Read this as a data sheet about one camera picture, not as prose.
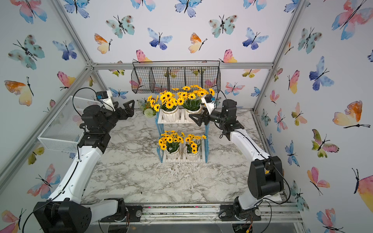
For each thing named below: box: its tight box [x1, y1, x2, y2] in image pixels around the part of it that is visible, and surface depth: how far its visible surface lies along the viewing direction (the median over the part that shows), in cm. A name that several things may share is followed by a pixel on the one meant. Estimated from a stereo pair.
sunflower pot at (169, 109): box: [159, 87, 180, 123], surface depth 69 cm
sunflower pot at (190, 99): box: [176, 84, 215, 122], surface depth 71 cm
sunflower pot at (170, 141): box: [158, 130, 186, 159], surface depth 87 cm
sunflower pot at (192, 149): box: [183, 133, 207, 162], surface depth 86 cm
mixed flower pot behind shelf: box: [139, 95, 161, 118], surface depth 100 cm
